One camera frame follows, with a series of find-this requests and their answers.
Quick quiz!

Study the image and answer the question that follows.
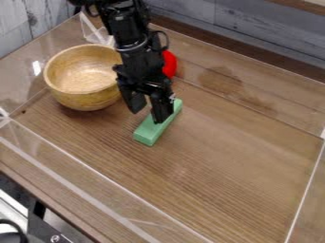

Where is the red toy fruit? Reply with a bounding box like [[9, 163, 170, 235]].
[[162, 50, 178, 78]]

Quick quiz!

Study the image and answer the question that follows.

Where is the black cable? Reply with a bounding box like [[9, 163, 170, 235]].
[[0, 218, 31, 243]]

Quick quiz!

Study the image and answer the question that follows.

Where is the green rectangular block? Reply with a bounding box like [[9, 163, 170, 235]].
[[134, 99, 184, 146]]

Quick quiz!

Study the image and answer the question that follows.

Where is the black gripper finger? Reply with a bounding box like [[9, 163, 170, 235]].
[[118, 84, 148, 114], [150, 89, 176, 123]]

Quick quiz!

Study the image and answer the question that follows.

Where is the clear acrylic tray wall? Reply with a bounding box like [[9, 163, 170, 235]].
[[0, 108, 213, 243]]

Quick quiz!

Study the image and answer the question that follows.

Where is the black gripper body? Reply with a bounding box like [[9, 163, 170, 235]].
[[113, 41, 173, 95]]

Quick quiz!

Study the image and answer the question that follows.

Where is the clear acrylic corner bracket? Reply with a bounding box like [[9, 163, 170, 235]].
[[79, 13, 116, 48]]

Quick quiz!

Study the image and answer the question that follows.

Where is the brown wooden bowl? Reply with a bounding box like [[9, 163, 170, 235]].
[[43, 45, 122, 111]]

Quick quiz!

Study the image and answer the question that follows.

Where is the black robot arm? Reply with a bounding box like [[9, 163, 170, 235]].
[[69, 0, 174, 123]]

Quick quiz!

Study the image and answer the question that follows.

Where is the black table leg bracket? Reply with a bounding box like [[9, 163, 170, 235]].
[[27, 200, 74, 243]]

